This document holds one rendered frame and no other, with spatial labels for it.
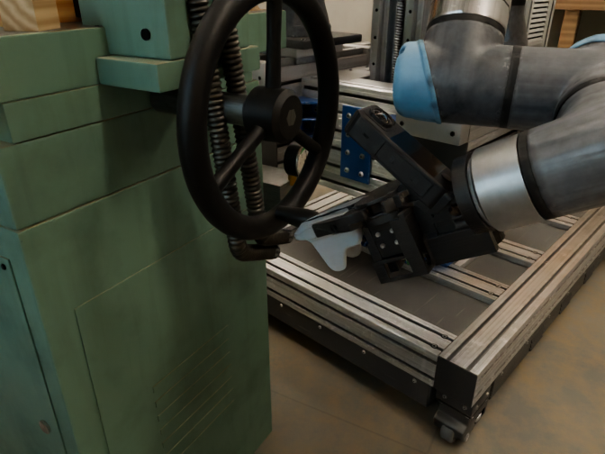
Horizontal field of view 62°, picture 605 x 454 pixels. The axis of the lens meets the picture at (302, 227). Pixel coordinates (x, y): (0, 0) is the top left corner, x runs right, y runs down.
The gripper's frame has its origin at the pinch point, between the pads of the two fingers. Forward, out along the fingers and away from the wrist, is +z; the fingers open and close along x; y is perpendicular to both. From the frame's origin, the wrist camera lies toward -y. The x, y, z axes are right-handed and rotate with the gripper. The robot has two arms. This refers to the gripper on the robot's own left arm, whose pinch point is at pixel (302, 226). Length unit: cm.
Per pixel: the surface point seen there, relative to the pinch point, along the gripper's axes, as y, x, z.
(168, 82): -20.0, -3.9, 4.9
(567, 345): 76, 96, 6
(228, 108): -15.4, 1.8, 3.9
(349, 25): -73, 326, 136
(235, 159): -9.7, -4.1, 1.0
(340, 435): 56, 34, 43
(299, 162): -5.6, 27.8, 16.7
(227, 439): 38, 11, 49
